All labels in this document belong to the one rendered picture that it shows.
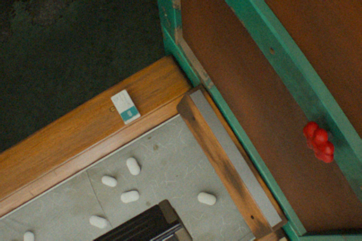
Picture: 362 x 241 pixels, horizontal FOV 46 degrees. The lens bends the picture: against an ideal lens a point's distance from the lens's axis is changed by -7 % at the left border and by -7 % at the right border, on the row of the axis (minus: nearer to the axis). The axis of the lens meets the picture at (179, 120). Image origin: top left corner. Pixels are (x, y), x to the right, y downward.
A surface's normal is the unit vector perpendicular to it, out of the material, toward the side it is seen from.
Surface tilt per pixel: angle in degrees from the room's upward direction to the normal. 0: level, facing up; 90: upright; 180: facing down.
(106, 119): 0
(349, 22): 90
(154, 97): 0
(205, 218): 0
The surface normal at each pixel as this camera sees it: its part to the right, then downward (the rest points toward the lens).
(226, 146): -0.03, -0.25
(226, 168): -0.80, 0.36
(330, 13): -0.86, 0.50
